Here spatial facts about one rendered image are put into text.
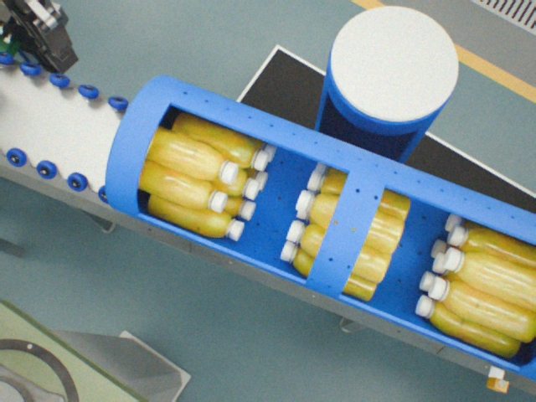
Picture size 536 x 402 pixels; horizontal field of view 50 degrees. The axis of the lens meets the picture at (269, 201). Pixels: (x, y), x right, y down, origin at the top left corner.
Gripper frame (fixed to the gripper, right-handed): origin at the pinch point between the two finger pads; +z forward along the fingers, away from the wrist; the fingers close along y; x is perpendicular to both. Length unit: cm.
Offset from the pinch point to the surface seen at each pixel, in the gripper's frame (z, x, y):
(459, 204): 30, -31, -52
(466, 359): 64, -18, -77
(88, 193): 58, 12, 8
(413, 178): 31, -29, -43
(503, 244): 37, -33, -63
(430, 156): 137, -82, -41
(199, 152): 33.5, -8.0, -11.5
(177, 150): 33.5, -5.5, -8.3
